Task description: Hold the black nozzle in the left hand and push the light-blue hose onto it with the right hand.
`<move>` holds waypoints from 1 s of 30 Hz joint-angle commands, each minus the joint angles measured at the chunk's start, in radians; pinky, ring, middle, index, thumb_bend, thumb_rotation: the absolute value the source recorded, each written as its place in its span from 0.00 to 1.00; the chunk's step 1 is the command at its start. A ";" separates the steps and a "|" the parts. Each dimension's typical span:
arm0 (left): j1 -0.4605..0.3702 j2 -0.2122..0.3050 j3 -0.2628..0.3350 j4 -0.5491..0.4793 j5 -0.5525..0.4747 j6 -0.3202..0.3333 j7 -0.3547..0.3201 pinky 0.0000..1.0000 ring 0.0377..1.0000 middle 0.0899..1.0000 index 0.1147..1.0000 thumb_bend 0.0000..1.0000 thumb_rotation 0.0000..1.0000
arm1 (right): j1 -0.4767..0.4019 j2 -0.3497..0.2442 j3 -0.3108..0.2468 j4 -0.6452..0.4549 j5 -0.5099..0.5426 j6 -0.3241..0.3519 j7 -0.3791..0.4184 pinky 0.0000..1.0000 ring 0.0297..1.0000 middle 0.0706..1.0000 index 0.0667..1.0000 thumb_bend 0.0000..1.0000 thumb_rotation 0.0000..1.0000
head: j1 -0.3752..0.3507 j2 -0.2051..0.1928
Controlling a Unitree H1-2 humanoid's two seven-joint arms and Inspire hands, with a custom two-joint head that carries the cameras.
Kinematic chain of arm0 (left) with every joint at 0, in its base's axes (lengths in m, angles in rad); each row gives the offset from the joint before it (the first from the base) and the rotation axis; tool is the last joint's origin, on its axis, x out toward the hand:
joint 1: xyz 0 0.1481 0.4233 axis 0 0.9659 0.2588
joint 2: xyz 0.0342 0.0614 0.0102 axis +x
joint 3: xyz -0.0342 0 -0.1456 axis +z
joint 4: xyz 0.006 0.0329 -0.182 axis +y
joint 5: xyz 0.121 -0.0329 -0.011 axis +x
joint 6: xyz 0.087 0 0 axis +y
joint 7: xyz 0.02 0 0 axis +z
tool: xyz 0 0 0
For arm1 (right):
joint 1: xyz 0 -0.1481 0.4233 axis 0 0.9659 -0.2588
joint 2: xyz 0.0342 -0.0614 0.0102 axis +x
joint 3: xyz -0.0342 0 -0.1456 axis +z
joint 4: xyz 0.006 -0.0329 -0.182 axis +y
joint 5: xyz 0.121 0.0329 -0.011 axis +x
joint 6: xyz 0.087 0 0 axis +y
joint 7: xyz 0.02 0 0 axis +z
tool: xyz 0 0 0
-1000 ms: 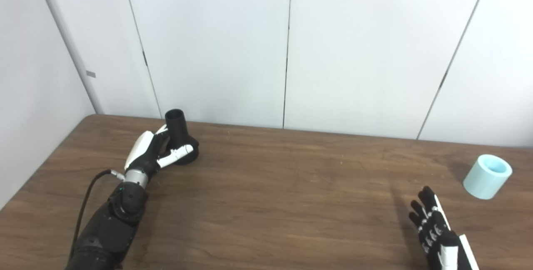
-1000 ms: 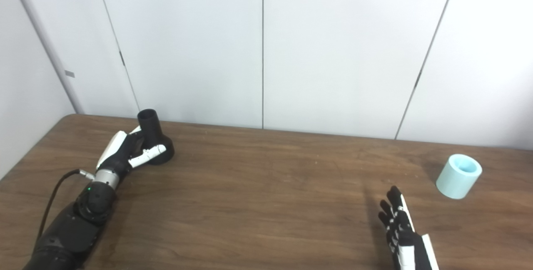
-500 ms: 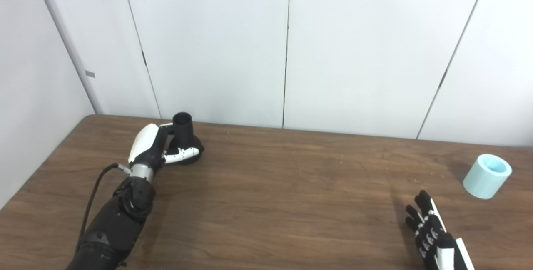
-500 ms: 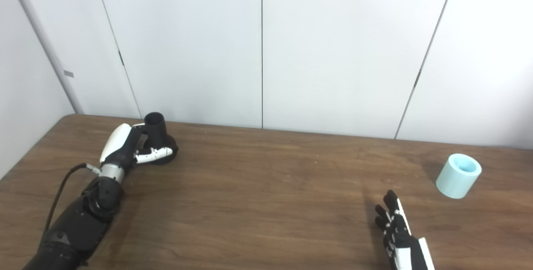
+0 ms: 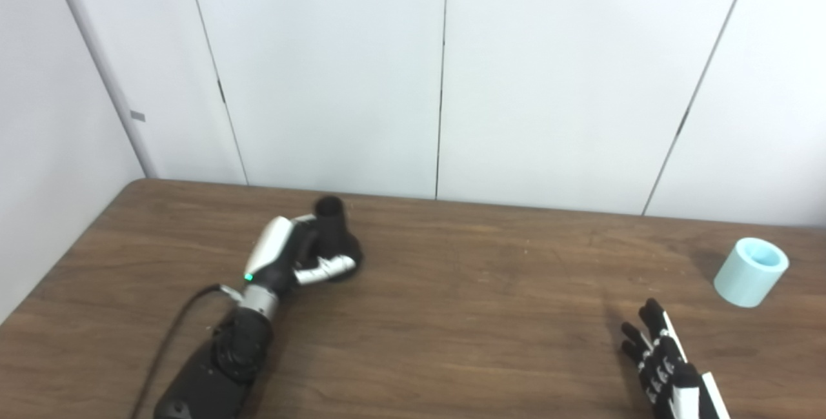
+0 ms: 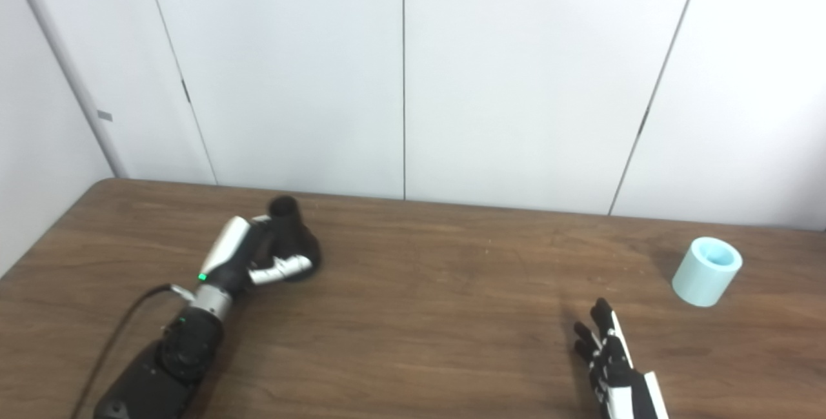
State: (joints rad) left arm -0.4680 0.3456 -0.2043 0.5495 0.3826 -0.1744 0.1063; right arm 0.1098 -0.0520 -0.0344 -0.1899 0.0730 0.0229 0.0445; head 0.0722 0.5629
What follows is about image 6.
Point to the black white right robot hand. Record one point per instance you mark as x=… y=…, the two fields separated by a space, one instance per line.
x=623 y=387

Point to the grey tape strip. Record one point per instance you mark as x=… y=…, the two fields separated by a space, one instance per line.
x=104 y=116

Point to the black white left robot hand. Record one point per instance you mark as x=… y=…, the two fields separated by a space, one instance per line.
x=227 y=257

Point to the white wall post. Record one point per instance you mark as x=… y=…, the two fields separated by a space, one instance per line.
x=71 y=77

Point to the black flared nozzle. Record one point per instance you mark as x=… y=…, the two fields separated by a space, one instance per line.
x=293 y=232

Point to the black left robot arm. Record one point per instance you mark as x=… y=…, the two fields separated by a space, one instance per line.
x=161 y=361

